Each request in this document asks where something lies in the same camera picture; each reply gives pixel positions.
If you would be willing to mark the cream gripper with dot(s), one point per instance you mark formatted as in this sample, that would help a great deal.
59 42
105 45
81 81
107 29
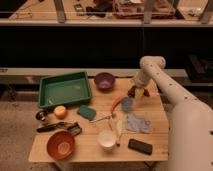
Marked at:
139 93

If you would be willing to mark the dark red grape bunch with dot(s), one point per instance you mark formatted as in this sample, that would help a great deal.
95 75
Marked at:
131 92

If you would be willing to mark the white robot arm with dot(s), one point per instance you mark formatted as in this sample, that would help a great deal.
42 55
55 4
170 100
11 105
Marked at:
190 144

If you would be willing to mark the purple bowl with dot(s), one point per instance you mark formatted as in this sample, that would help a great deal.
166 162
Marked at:
104 81

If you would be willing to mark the red bowl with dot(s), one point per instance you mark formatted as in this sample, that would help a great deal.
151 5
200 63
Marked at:
61 145

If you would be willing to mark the orange carrot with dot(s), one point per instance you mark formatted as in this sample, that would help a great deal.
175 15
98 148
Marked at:
115 103

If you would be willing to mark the light blue cloth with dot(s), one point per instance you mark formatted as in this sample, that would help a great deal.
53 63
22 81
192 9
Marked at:
136 123

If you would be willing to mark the yellow banana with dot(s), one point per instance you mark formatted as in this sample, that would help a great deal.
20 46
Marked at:
116 127

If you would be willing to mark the wooden spoon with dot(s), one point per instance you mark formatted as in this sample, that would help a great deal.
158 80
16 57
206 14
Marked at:
100 119

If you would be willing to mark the black phone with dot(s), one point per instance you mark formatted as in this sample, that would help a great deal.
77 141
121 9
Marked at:
140 146

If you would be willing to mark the green sponge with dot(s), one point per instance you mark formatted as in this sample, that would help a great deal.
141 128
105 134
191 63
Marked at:
86 112

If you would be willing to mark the white cup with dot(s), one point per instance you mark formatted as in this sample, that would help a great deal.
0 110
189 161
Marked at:
107 139

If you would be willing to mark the green plastic tray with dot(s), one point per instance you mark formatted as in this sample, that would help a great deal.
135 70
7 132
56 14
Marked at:
66 89

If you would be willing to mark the black stapler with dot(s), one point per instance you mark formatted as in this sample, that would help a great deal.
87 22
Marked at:
75 129

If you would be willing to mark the yellow round fruit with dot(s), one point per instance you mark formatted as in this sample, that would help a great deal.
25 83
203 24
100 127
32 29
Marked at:
60 112

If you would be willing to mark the small metal cup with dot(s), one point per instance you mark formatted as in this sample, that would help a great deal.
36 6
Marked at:
41 115

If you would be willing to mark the black handled tool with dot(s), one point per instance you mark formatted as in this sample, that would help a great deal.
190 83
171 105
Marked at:
52 127

